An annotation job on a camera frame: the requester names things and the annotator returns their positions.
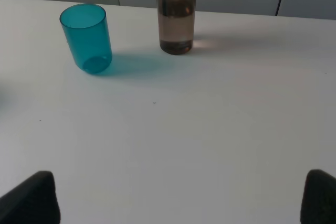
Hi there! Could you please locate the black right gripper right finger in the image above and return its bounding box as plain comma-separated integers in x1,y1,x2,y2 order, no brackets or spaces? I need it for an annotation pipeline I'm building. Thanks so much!
300,169,335,224

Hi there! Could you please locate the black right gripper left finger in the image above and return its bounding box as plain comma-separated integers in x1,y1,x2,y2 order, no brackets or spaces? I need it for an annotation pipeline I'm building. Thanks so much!
1,171,61,224

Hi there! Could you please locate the teal translucent plastic cup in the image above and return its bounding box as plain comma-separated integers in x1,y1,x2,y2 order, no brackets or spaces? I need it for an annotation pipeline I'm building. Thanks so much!
59,4,112,74

